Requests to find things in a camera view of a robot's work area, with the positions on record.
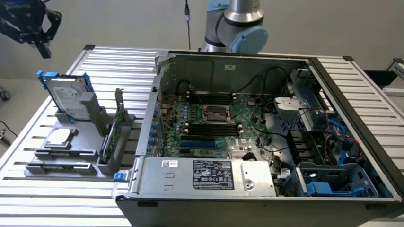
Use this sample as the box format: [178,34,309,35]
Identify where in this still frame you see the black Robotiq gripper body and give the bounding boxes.
[0,0,49,32]

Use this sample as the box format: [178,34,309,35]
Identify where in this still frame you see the black wire over motherboard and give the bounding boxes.
[265,131,294,143]

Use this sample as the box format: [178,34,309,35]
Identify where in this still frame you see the blue SATA wire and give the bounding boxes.
[327,117,358,166]

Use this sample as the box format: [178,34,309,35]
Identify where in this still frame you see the grey metal drive cage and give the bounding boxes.
[287,68,330,133]

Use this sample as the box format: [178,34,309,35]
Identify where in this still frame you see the green motherboard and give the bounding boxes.
[157,93,281,167]

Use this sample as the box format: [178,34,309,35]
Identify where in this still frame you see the black RAM slot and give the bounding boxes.
[190,101,238,105]
[186,129,245,134]
[186,126,245,131]
[186,122,245,127]
[190,92,238,96]
[190,98,238,102]
[190,95,238,99]
[186,132,245,137]

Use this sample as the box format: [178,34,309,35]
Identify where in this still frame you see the RAM stick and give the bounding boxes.
[37,150,97,157]

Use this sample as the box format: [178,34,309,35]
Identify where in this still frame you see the blue disk bay latch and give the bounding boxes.
[307,181,334,197]

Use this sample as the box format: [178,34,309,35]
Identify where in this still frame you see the metal CPU socket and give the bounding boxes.
[201,104,234,122]

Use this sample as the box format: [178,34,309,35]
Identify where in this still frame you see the silver power supply unit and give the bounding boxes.
[138,157,278,197]

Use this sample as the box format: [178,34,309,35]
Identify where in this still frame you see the long black looping wire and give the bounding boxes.
[237,67,287,96]

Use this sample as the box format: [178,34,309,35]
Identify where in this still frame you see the silver CPU chip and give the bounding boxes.
[46,129,73,145]

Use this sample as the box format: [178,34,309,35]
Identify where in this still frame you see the blue grey disk bay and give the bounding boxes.
[297,161,381,198]

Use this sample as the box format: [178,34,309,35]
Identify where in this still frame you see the aluminium profile frame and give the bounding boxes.
[382,58,404,96]

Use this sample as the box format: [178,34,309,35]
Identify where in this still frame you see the hard disk with blue bracket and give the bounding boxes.
[37,70,95,124]

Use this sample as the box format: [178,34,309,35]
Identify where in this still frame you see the black bracket on frame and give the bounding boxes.
[362,69,395,89]

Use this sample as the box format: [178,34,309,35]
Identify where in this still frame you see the blue expansion slot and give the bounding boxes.
[181,140,222,146]

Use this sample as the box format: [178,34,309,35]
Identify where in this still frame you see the silver chipset heat sink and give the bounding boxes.
[231,151,263,162]

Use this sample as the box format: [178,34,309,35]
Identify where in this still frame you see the short black wire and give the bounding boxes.
[177,80,191,96]

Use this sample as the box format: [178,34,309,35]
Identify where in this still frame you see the open black PC case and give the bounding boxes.
[115,50,404,227]

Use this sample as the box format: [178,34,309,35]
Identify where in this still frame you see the thin black hanging cable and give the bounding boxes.
[185,0,193,48]

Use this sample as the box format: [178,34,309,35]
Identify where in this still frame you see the red wire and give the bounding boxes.
[346,136,363,162]

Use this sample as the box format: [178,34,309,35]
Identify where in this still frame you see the black cable beside table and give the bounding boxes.
[0,120,19,148]

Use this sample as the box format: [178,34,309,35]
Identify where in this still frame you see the green graphics card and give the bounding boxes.
[101,88,126,164]

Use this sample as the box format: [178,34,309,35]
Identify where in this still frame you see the grey parts rack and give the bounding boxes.
[25,92,138,181]

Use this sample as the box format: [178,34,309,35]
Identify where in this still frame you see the white plastic bracket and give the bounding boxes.
[274,96,302,114]

